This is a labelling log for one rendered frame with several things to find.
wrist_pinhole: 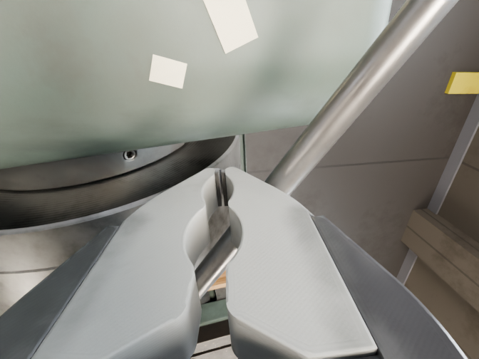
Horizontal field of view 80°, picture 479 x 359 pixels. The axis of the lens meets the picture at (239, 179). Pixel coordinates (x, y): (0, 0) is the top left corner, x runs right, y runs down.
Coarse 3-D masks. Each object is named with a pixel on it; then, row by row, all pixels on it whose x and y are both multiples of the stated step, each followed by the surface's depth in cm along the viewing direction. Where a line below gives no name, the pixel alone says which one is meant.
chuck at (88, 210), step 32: (160, 160) 25; (192, 160) 25; (224, 160) 26; (0, 192) 22; (32, 192) 22; (64, 192) 22; (96, 192) 21; (128, 192) 21; (160, 192) 21; (0, 224) 19; (32, 224) 18; (64, 224) 18; (96, 224) 19; (0, 256) 19; (32, 256) 19; (64, 256) 20
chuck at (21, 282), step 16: (240, 160) 33; (224, 208) 28; (208, 224) 26; (224, 224) 28; (0, 272) 20; (16, 272) 20; (32, 272) 20; (48, 272) 20; (0, 288) 21; (16, 288) 20; (0, 304) 22
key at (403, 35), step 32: (416, 0) 8; (448, 0) 8; (384, 32) 9; (416, 32) 9; (384, 64) 9; (352, 96) 10; (320, 128) 10; (288, 160) 11; (288, 192) 12; (224, 256) 13
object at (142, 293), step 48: (192, 192) 10; (144, 240) 8; (192, 240) 9; (96, 288) 6; (144, 288) 6; (192, 288) 7; (48, 336) 6; (96, 336) 6; (144, 336) 5; (192, 336) 6
